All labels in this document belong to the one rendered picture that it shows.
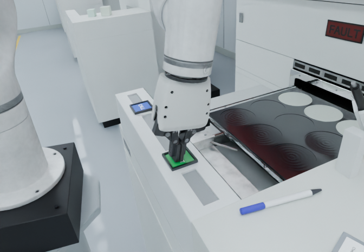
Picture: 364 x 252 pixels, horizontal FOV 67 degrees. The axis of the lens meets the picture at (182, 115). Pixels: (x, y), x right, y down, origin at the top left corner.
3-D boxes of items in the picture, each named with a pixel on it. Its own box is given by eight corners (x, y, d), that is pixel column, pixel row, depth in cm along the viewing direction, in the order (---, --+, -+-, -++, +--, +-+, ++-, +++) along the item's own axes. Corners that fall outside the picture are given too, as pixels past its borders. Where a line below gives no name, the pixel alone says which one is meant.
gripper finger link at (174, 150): (176, 124, 53) (172, 154, 56) (160, 126, 52) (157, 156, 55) (182, 132, 51) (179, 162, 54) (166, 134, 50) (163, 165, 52)
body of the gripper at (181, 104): (202, 63, 53) (195, 115, 57) (151, 62, 48) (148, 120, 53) (223, 74, 47) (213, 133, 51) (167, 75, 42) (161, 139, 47)
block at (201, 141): (207, 139, 75) (207, 129, 74) (214, 145, 72) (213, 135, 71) (181, 148, 72) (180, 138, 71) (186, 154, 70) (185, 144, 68)
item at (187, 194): (148, 123, 96) (142, 87, 90) (240, 254, 52) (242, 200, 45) (122, 131, 93) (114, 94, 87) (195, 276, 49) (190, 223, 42)
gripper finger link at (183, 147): (191, 123, 55) (187, 152, 58) (176, 124, 54) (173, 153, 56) (199, 130, 52) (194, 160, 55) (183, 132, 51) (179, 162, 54)
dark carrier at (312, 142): (295, 88, 95) (295, 86, 95) (400, 136, 67) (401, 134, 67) (207, 115, 84) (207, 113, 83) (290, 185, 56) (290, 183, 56)
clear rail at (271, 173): (204, 114, 85) (204, 110, 85) (294, 192, 55) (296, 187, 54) (200, 115, 85) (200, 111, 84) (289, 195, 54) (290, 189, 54)
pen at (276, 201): (319, 185, 44) (239, 206, 42) (323, 189, 44) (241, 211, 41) (318, 189, 45) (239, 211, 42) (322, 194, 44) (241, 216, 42)
